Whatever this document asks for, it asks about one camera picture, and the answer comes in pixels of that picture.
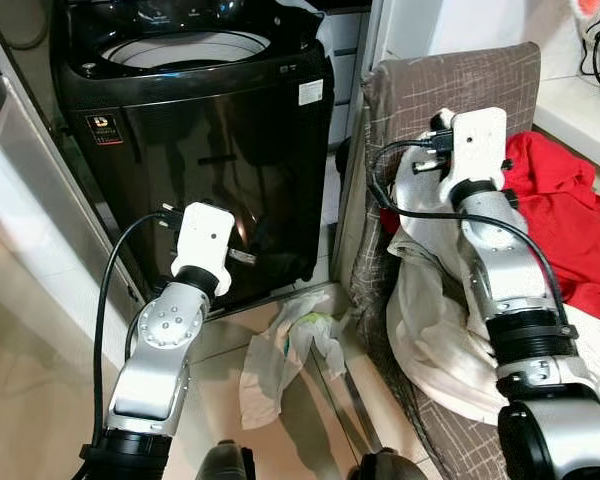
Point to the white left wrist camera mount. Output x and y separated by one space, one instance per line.
202 240

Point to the black top-load washing machine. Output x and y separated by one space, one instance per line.
210 140

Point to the crumpled white cloth with green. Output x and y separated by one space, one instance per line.
280 360

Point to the white desk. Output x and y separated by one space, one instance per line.
580 125

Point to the white garment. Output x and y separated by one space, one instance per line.
430 330

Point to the pink fluffy object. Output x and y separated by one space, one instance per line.
586 7

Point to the brown-grey fabric chair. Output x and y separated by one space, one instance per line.
430 85

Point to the black right robot foot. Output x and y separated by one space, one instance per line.
385 466

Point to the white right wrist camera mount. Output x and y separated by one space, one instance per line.
477 145

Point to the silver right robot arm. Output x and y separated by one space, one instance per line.
525 300

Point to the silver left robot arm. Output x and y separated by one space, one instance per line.
155 360

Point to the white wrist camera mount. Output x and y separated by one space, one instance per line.
477 145
202 240

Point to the black robot foot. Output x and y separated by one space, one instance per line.
225 462
385 466

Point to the red garment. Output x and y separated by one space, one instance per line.
565 215

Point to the black left robot foot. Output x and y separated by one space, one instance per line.
225 462

